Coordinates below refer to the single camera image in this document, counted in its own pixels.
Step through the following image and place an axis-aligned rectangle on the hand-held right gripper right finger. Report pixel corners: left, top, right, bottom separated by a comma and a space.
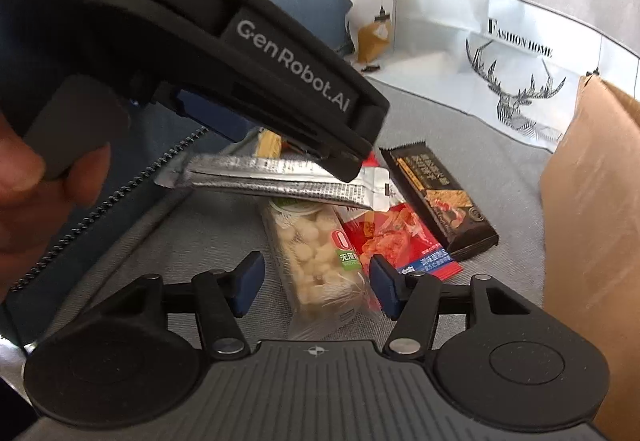
370, 255, 541, 358

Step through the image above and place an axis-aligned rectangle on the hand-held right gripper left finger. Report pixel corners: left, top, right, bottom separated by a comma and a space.
102, 251, 266, 359

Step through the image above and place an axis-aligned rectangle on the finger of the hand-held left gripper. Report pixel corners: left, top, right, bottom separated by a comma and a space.
172, 88, 373, 179

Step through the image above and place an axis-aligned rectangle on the yellow snack bar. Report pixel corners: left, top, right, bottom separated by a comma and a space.
255, 130, 283, 159

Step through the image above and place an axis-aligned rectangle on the silver stick packet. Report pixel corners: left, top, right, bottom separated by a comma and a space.
154, 153, 393, 212

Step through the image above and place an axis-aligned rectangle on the red spicy snack packet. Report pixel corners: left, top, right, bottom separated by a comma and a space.
335, 153, 463, 312

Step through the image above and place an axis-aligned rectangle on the clear white nut packet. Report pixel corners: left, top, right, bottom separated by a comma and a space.
260, 198, 381, 342

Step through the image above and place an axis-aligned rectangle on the dark brown snack packet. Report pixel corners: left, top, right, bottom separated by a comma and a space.
380, 141, 500, 262

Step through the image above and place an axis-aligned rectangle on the brown cardboard box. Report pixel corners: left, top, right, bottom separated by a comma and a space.
539, 73, 640, 441

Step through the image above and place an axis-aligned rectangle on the person's left hand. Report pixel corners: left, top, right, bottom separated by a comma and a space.
0, 113, 111, 304

